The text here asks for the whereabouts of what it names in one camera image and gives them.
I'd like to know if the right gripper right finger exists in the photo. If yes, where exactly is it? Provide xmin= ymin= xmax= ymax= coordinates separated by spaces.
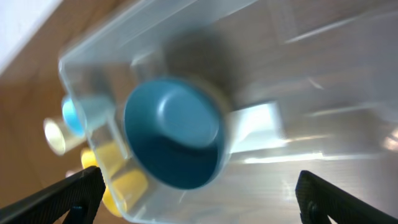
xmin=295 ymin=170 xmax=397 ymax=224

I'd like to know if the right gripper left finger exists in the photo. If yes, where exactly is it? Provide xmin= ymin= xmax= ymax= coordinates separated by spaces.
xmin=1 ymin=166 xmax=105 ymax=224

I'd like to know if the clear plastic storage container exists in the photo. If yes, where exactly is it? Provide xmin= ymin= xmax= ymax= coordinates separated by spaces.
xmin=59 ymin=1 xmax=397 ymax=223

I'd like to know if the yellow plastic cup upper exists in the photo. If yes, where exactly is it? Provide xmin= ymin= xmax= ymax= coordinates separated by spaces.
xmin=80 ymin=141 xmax=128 ymax=178

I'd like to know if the yellow plastic cup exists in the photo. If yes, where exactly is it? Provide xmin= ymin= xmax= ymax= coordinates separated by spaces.
xmin=102 ymin=169 xmax=149 ymax=217
xmin=80 ymin=141 xmax=128 ymax=178

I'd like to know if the yellow plastic cup lower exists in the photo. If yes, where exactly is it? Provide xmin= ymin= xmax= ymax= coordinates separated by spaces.
xmin=102 ymin=169 xmax=149 ymax=217

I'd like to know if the cream plastic cup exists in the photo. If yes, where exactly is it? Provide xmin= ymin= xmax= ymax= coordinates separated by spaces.
xmin=43 ymin=118 xmax=86 ymax=156

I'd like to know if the light blue plastic cup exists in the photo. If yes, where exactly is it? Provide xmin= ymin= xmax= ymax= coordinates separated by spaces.
xmin=62 ymin=95 xmax=116 ymax=136

